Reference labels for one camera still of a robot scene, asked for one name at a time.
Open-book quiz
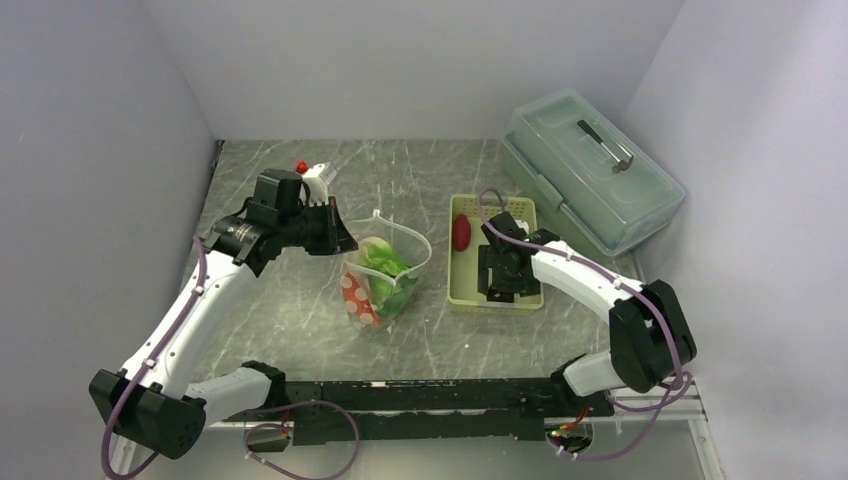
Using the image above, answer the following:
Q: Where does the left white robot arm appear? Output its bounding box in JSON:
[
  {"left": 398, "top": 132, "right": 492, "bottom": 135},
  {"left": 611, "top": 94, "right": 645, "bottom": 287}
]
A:
[{"left": 89, "top": 164, "right": 358, "bottom": 459}]

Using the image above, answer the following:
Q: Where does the clear dotted zip bag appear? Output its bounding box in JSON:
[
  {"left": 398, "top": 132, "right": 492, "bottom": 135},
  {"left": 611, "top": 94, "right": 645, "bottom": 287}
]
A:
[{"left": 340, "top": 209, "right": 432, "bottom": 329}]

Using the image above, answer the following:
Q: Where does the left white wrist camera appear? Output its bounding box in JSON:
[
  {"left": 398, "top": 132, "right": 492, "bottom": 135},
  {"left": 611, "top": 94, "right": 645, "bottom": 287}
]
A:
[{"left": 295, "top": 160, "right": 338, "bottom": 206}]

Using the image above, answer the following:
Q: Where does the purple eggplant toy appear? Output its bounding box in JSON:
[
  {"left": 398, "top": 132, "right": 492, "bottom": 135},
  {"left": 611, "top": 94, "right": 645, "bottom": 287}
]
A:
[{"left": 451, "top": 214, "right": 472, "bottom": 252}]

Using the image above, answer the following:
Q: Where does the pale green plastic basket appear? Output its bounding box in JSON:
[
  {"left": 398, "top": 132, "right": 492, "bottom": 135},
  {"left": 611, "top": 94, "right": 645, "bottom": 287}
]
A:
[{"left": 447, "top": 194, "right": 545, "bottom": 315}]

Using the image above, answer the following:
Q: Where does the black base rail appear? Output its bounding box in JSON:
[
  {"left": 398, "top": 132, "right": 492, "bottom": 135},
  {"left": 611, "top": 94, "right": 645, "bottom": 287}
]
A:
[{"left": 229, "top": 377, "right": 614, "bottom": 446}]

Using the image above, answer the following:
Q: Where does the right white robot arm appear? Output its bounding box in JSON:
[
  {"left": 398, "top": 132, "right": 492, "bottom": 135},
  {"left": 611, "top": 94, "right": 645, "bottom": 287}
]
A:
[{"left": 478, "top": 212, "right": 697, "bottom": 415}]

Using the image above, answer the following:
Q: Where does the clear lidded storage box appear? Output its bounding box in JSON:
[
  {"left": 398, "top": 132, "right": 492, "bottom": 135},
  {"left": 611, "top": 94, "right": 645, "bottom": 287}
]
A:
[{"left": 501, "top": 89, "right": 685, "bottom": 258}]

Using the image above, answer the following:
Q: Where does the green cabbage toy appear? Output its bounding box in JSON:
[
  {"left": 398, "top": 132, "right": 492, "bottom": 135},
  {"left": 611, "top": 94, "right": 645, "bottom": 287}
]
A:
[{"left": 360, "top": 236, "right": 418, "bottom": 320}]

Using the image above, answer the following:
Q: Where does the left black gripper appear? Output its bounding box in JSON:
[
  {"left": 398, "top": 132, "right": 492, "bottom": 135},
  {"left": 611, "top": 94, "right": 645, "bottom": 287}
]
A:
[{"left": 278, "top": 196, "right": 359, "bottom": 256}]

